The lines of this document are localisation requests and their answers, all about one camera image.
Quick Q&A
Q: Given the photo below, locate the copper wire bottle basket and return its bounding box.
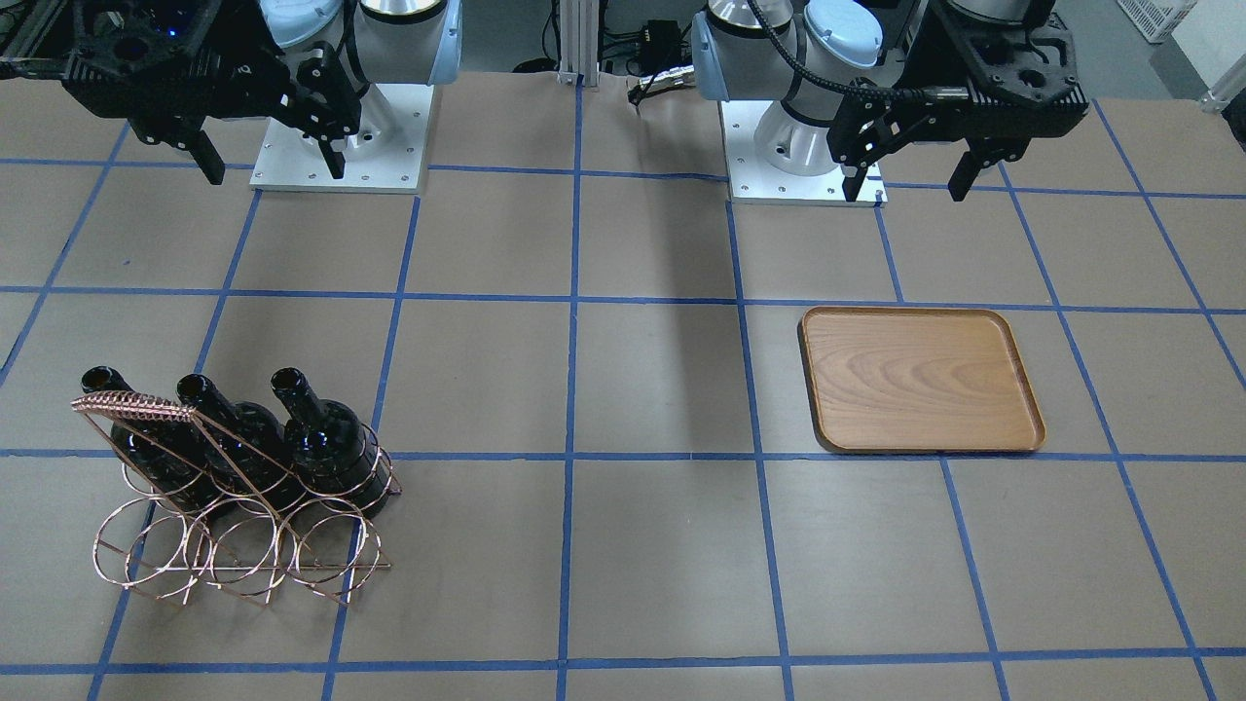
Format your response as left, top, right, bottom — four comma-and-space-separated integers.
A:
71, 391, 402, 606

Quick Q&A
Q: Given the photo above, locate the aluminium frame post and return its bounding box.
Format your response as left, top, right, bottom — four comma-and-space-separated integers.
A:
556, 0, 604, 90

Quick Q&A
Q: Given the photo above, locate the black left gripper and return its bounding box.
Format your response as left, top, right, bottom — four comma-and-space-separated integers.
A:
827, 1, 1089, 203

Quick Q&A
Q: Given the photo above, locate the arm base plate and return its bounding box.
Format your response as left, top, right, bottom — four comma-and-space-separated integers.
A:
719, 100, 888, 207
249, 83, 439, 195

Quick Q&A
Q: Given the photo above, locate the wooden serving tray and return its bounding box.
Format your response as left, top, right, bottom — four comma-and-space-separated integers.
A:
797, 306, 1045, 454

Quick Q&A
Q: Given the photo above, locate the dark wine bottle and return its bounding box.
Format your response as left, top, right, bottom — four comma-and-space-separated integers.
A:
110, 420, 232, 519
270, 367, 390, 519
174, 374, 307, 515

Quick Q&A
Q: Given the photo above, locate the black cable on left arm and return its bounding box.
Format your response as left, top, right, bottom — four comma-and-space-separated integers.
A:
745, 0, 974, 103

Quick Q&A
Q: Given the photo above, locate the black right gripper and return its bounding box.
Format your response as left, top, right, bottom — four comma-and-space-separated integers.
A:
2, 1, 363, 186

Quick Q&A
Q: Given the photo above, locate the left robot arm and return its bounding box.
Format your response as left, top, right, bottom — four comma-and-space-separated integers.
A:
690, 1, 1090, 207

